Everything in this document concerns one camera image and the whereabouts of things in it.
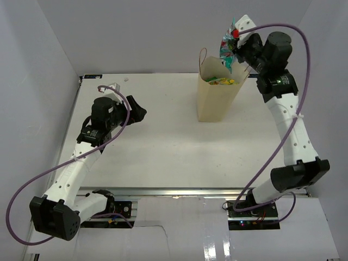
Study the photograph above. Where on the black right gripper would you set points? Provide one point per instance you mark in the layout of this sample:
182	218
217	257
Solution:
240	50

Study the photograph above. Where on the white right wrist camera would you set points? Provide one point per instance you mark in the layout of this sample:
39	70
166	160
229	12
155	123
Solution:
242	30

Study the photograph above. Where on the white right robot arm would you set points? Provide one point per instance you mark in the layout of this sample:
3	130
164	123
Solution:
302	164

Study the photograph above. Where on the teal Fox's candy bag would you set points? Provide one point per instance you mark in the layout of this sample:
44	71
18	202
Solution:
227	46

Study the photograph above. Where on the blue label left corner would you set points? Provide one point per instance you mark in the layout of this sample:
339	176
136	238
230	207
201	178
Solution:
92	76

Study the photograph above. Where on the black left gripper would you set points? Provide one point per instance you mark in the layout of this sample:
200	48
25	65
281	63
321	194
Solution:
137	113

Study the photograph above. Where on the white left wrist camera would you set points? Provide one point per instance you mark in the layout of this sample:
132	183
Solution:
112	91

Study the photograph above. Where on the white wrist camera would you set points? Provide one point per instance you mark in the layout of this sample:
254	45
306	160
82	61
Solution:
242	30
112	91

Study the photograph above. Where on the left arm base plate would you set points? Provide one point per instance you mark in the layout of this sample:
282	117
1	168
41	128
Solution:
122	215

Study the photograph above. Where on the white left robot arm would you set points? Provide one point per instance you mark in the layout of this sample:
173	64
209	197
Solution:
57	213

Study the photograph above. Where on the beige paper bag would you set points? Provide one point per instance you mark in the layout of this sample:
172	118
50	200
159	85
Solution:
214	101

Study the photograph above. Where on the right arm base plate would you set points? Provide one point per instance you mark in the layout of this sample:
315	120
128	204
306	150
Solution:
264	218

